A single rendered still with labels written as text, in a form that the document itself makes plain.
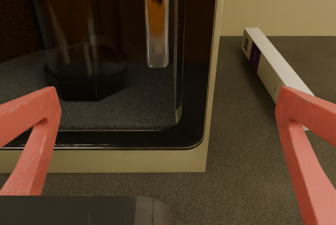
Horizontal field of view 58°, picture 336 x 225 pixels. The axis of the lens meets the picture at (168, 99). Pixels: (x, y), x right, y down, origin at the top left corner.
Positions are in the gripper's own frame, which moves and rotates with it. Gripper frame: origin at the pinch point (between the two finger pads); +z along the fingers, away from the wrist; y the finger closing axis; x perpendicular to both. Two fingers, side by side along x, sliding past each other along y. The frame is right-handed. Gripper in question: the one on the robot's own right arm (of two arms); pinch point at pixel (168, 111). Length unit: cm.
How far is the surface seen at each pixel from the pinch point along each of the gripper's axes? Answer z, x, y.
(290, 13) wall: 58, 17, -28
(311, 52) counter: 47, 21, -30
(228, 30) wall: 58, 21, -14
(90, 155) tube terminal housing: 14.5, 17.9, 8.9
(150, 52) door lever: 8.4, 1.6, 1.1
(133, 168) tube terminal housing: 14.6, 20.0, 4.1
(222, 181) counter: 13.3, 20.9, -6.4
